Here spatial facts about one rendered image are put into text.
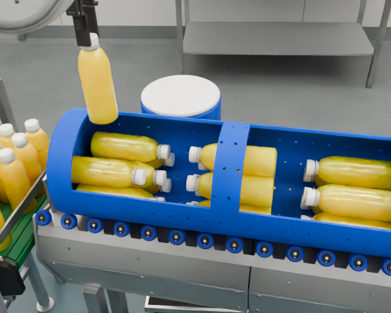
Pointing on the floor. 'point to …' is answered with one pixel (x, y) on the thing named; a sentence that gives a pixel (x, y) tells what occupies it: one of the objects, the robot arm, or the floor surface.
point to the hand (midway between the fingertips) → (85, 26)
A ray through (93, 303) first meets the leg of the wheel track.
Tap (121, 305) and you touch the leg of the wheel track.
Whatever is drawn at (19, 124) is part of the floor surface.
